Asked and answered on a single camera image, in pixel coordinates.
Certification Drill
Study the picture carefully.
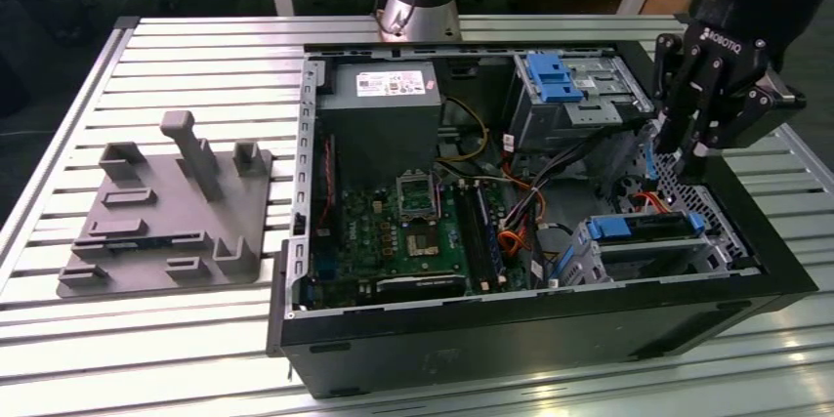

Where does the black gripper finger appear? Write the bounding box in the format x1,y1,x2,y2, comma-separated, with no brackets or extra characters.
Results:
678,69,809,183
653,31,718,154

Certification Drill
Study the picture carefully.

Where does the hard disk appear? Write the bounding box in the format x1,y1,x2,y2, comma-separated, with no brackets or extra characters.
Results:
584,210,705,243

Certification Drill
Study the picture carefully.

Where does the silver disk bay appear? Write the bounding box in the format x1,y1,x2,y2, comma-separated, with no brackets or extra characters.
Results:
565,210,743,287

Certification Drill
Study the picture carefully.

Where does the black RAM slot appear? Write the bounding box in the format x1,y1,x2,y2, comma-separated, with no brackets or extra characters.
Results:
454,178,492,292
474,180,509,286

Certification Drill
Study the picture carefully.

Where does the silver optical drive bay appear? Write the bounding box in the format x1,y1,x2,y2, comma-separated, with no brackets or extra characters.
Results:
508,53,656,154

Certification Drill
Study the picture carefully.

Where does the blue plastic bay latch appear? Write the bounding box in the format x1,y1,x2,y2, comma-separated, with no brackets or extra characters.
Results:
526,53,586,104

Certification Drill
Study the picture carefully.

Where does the metal socket cover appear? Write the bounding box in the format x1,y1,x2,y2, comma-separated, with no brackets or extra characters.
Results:
396,170,440,219

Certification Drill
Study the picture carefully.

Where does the grey power supply unit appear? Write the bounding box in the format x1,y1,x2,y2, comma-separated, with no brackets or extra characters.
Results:
315,61,446,182

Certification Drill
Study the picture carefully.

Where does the CPU socket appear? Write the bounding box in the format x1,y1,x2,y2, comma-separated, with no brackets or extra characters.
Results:
405,225,444,261

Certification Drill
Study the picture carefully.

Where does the black case fan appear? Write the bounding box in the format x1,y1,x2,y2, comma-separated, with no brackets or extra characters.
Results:
317,131,345,237

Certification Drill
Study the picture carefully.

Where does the black open PC case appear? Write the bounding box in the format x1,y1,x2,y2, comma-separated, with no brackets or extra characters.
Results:
265,39,821,399

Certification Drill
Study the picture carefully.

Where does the black graphics card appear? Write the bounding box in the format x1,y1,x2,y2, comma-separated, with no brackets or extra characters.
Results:
373,271,470,302

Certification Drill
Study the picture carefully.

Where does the green motherboard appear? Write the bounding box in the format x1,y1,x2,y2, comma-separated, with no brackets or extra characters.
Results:
310,172,542,302

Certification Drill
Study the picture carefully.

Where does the grey parts rack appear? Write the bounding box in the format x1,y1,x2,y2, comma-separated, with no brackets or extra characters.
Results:
57,110,279,299

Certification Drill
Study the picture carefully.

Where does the blue flat disk wire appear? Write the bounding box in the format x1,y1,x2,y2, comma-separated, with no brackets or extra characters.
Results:
641,121,658,179

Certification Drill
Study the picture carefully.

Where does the red orange disk wire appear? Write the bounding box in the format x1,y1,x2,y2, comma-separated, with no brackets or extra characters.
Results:
633,190,677,214

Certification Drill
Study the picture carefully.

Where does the black cable bundle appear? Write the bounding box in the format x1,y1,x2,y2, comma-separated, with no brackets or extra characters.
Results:
501,126,650,242

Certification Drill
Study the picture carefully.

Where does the yellow wire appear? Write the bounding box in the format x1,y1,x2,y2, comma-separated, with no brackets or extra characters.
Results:
437,96,490,163

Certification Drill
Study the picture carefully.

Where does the orange wire bundle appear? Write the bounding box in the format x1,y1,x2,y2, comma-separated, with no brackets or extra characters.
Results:
498,227,530,262

